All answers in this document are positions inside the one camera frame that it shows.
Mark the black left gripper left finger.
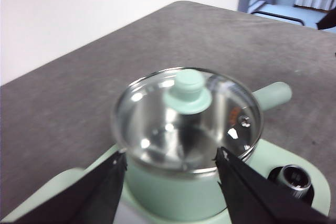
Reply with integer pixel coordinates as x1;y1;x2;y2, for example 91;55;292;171
10;152;129;224

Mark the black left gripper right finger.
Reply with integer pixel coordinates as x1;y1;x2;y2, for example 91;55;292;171
214;146;334;224

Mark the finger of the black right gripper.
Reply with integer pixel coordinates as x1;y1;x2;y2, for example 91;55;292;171
316;8;336;31

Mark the glass lid with green knob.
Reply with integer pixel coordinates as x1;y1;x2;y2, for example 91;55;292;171
110;66;264;175

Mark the mint green steamer pot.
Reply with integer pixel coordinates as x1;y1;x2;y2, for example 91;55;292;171
125;81;292;221

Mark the silver control knob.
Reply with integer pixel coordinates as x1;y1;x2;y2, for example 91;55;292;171
278;164;312;199

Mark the mint green breakfast machine base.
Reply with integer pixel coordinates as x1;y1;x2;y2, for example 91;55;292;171
0;138;331;224

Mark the black metal frame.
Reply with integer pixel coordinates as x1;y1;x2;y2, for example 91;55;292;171
248;10;306;27

